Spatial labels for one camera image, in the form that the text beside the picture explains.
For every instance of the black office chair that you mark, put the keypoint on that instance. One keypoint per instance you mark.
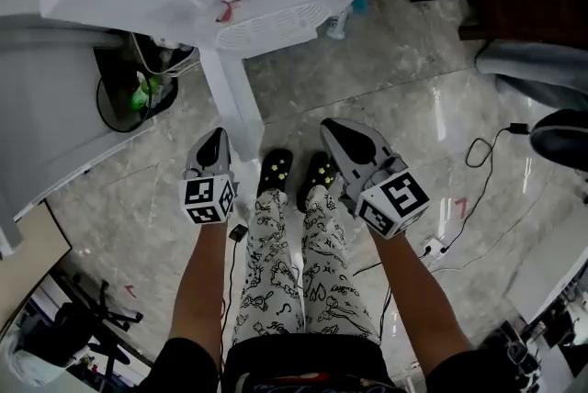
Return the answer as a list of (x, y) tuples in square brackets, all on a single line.
[(87, 327)]

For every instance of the clear plastic bottle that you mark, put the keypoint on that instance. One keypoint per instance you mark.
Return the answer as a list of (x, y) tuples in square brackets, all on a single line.
[(337, 24)]

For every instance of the black trash bin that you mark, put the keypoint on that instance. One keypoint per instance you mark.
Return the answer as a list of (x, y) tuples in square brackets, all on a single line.
[(124, 102)]

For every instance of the black shoe with yellow stars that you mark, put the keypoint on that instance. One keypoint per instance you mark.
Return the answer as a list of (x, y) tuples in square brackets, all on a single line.
[(317, 177), (274, 171)]

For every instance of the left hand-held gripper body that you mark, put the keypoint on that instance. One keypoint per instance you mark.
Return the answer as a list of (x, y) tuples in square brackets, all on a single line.
[(207, 200)]

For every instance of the white desk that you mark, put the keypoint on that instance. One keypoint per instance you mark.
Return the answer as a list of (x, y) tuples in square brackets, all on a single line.
[(551, 272)]

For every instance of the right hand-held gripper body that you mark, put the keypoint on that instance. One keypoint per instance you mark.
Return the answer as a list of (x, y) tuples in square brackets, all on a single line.
[(390, 200)]

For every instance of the beige desk board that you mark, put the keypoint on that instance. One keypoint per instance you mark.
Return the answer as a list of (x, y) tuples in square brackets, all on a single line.
[(32, 258)]

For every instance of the small black power adapter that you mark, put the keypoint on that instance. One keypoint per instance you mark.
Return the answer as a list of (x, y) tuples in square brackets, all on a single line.
[(239, 233)]

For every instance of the white patterned trousers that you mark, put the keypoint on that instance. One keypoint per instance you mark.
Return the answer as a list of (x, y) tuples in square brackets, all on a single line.
[(285, 272)]

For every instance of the white vented device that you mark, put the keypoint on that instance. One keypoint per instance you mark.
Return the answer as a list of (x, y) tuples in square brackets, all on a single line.
[(271, 26)]

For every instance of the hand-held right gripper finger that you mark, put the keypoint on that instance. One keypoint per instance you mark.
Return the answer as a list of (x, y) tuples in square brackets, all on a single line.
[(389, 149), (351, 143)]

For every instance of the white power strip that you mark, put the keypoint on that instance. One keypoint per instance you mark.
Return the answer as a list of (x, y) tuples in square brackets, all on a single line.
[(434, 248)]

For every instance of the green bottle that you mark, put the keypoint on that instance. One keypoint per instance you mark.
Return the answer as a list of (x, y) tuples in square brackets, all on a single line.
[(140, 92)]

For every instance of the black shirt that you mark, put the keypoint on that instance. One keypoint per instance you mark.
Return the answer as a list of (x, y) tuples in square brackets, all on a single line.
[(303, 366)]

